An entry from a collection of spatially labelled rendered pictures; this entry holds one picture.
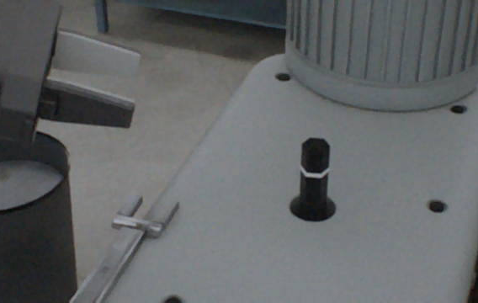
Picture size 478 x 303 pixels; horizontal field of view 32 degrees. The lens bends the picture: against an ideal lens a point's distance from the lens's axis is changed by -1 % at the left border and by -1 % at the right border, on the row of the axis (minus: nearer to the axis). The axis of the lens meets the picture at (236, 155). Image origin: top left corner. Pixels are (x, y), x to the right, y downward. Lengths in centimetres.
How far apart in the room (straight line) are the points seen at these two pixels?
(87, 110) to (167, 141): 352
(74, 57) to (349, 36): 26
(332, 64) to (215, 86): 373
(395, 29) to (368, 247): 21
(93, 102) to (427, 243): 27
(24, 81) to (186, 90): 395
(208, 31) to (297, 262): 447
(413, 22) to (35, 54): 34
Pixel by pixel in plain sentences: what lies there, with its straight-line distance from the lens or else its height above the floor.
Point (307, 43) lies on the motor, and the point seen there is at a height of 194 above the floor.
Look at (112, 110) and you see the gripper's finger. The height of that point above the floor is 201.
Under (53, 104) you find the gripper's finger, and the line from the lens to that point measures 56.
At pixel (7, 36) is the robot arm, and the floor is 205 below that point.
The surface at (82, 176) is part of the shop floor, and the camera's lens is 392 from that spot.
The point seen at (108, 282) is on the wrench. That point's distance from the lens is 60.
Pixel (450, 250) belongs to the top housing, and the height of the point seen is 189.
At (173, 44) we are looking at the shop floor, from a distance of 494.
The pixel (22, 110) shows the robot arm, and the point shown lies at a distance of 54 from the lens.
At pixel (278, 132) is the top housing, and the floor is 189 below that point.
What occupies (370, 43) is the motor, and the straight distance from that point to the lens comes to 76.
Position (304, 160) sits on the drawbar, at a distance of 64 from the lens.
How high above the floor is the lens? 231
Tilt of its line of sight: 36 degrees down
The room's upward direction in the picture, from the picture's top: 1 degrees counter-clockwise
